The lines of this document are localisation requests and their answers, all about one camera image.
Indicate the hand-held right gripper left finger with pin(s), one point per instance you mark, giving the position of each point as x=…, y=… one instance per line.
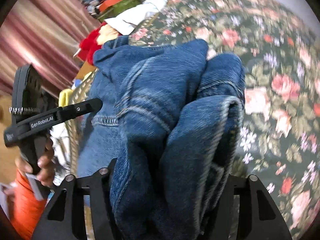
x=105, y=180

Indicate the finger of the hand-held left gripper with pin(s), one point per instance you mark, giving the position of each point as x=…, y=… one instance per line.
x=80, y=108

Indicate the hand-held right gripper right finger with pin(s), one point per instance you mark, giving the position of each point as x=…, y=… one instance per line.
x=237, y=182

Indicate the blue denim jacket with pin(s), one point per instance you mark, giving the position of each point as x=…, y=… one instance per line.
x=162, y=105

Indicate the person's left forearm orange sleeve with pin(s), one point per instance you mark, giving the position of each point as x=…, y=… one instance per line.
x=25, y=210

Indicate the person's left hand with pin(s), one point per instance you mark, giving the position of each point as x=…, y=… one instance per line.
x=47, y=165

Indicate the striped maroon curtain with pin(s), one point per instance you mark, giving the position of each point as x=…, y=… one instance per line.
x=37, y=30

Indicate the red plush cloth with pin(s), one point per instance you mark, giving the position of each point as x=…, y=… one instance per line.
x=91, y=42

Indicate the green bag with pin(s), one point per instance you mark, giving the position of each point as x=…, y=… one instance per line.
x=120, y=10

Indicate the orange packet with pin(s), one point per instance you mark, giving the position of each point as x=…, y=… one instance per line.
x=110, y=3

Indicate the white cloth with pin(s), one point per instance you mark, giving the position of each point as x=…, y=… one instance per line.
x=140, y=15

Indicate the dark floral bedspread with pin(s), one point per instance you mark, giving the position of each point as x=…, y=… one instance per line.
x=262, y=55

